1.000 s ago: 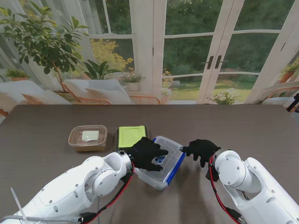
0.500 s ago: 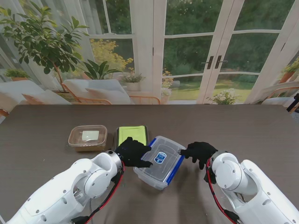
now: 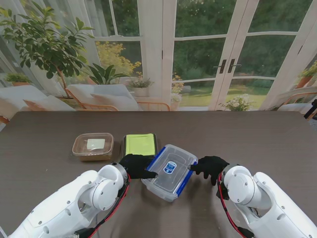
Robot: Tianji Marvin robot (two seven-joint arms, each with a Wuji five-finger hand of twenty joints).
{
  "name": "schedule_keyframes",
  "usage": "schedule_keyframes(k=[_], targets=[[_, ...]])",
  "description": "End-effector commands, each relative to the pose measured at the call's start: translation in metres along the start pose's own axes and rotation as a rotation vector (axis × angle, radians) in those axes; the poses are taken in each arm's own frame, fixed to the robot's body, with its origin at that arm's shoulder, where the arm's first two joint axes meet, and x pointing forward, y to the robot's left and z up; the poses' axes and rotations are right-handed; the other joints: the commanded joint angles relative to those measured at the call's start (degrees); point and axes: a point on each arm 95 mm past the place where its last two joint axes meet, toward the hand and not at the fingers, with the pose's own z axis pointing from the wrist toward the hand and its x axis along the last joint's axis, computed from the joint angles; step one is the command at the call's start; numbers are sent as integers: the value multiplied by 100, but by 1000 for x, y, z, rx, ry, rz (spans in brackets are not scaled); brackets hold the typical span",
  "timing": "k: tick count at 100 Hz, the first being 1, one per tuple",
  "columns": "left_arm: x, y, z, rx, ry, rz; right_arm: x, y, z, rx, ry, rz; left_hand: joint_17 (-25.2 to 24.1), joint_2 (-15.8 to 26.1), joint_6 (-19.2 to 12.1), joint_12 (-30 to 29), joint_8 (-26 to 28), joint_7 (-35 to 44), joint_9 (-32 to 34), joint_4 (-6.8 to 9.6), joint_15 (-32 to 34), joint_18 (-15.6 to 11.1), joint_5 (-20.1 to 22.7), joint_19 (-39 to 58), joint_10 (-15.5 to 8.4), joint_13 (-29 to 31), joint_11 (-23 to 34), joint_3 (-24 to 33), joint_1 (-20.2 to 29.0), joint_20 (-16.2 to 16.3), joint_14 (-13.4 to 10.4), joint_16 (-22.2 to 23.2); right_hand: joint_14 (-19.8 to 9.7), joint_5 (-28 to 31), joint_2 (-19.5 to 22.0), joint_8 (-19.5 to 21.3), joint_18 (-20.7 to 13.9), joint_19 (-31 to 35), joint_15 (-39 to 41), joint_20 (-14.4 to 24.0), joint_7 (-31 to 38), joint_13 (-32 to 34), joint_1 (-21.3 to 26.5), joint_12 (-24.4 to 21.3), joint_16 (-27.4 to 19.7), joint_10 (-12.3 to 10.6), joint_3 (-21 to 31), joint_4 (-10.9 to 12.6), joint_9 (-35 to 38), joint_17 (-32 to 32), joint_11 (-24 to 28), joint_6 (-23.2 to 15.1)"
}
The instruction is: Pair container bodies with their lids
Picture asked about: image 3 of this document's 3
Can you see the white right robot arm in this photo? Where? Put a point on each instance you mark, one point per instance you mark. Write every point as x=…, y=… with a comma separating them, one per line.
x=262, y=203

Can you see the clear container with blue clips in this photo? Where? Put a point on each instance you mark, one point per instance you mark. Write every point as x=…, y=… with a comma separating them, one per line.
x=163, y=193

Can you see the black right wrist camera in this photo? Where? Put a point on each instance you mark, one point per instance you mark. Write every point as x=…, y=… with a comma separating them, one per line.
x=223, y=192

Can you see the brown kraft paper container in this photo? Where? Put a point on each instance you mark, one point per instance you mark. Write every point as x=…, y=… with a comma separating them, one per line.
x=94, y=157

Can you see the clear lid with white label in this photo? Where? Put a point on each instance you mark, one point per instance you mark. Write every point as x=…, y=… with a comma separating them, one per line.
x=94, y=143

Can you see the printed sunroom backdrop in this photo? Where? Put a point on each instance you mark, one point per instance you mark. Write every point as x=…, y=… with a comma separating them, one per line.
x=198, y=49

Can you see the clear plastic lid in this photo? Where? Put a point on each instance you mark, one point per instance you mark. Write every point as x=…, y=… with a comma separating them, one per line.
x=178, y=156

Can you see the black plastic tray container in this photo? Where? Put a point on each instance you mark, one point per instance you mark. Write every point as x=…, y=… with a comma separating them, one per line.
x=122, y=148

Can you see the black tripod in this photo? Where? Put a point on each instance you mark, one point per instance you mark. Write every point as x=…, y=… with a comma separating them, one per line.
x=312, y=109

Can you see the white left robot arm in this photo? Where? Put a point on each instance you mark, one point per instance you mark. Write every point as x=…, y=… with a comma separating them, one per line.
x=69, y=203

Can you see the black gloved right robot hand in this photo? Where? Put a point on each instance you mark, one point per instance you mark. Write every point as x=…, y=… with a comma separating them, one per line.
x=211, y=166

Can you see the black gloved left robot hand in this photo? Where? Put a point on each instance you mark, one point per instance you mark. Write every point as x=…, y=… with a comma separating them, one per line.
x=137, y=166

